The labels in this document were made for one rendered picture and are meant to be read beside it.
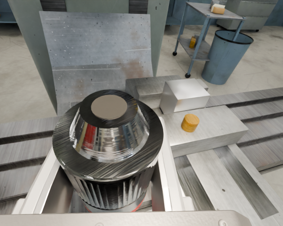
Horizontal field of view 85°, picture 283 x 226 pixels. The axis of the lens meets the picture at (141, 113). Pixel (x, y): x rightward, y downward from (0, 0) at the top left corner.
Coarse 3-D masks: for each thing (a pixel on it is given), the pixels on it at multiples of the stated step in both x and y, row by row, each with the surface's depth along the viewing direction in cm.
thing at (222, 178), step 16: (128, 80) 38; (144, 80) 38; (160, 80) 39; (144, 96) 28; (160, 96) 29; (160, 112) 31; (176, 160) 24; (192, 160) 24; (208, 160) 24; (224, 160) 24; (240, 160) 25; (192, 176) 22; (208, 176) 22; (224, 176) 22; (240, 176) 23; (256, 176) 23; (192, 192) 20; (208, 192) 21; (224, 192) 21; (240, 192) 21; (256, 192) 21; (272, 192) 21; (208, 208) 19; (224, 208) 19; (240, 208) 20; (256, 208) 20; (272, 208) 20; (256, 224) 18; (272, 224) 19
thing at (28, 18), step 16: (16, 0) 39; (32, 0) 40; (48, 0) 41; (64, 0) 42; (80, 0) 43; (96, 0) 44; (112, 0) 45; (128, 0) 46; (144, 0) 47; (160, 0) 48; (16, 16) 42; (32, 16) 42; (160, 16) 52; (32, 32) 45; (160, 32) 55; (32, 48) 48; (160, 48) 60; (48, 64) 52; (48, 80) 56
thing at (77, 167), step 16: (144, 112) 8; (64, 128) 6; (160, 128) 7; (64, 144) 6; (160, 144) 6; (64, 160) 5; (80, 160) 6; (128, 160) 6; (144, 160) 6; (80, 176) 5; (96, 176) 5; (112, 176) 5; (128, 176) 5; (144, 176) 6; (80, 192) 7; (96, 192) 6; (112, 192) 6; (128, 192) 6; (144, 192) 8; (96, 208) 8; (112, 208) 8; (128, 208) 8
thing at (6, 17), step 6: (174, 0) 383; (174, 6) 390; (0, 12) 307; (6, 12) 310; (12, 12) 314; (186, 12) 345; (0, 18) 282; (6, 18) 285; (12, 18) 287; (168, 18) 388; (174, 18) 393; (168, 24) 355; (174, 24) 359; (180, 24) 363
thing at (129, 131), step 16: (96, 96) 6; (112, 96) 6; (128, 96) 6; (80, 112) 6; (96, 112) 6; (112, 112) 6; (128, 112) 6; (80, 128) 5; (96, 128) 5; (112, 128) 5; (128, 128) 5; (144, 128) 6; (80, 144) 6; (96, 144) 5; (112, 144) 5; (128, 144) 6; (144, 144) 6; (96, 160) 6; (112, 160) 6
